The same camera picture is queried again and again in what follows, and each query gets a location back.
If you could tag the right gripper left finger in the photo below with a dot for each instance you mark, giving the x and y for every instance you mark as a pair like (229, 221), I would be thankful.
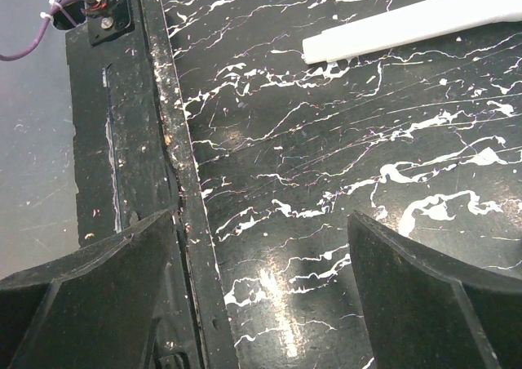
(90, 309)

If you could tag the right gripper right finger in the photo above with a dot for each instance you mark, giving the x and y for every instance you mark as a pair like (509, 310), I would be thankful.
(424, 309)

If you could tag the white microphone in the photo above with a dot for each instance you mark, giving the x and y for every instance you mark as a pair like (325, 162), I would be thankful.
(405, 25)

